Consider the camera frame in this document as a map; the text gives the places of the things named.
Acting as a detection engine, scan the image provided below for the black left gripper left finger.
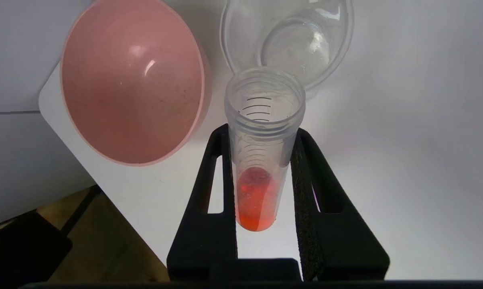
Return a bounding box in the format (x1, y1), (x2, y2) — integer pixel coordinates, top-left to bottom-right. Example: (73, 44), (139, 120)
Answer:
(167, 124), (239, 281)

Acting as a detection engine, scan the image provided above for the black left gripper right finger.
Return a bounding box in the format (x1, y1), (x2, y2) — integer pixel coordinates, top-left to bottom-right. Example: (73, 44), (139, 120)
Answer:
(290, 128), (390, 281)

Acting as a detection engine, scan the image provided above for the test tube with red pigment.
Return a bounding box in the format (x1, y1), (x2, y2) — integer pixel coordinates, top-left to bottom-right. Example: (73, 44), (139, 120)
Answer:
(224, 67), (306, 232)

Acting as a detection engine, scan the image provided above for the pink bowl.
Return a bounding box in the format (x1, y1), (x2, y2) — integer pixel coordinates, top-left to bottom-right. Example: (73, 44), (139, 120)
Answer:
(60, 0), (212, 167)

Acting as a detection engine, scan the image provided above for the clear glass beaker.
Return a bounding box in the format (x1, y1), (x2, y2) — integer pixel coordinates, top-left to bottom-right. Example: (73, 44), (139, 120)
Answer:
(219, 0), (354, 101)

